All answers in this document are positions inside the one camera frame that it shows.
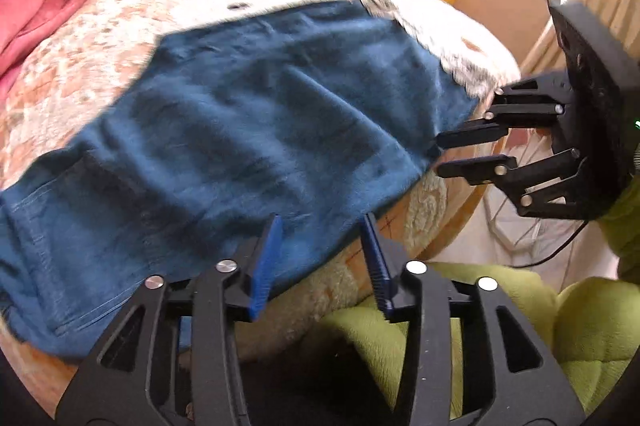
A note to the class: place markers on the blue pants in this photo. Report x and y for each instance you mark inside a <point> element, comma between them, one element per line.
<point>225,131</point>

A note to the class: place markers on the dark cloth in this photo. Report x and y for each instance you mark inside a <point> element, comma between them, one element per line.
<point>325,386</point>

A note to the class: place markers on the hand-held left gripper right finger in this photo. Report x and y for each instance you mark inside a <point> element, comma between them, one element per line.
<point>377,266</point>

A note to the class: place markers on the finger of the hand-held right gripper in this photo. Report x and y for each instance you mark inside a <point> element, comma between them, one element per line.
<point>470,135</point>
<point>475,169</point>

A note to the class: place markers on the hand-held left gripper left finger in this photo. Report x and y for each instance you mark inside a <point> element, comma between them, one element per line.
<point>265,266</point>

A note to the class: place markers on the pink duvet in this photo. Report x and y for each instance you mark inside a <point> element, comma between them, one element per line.
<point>30,16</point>

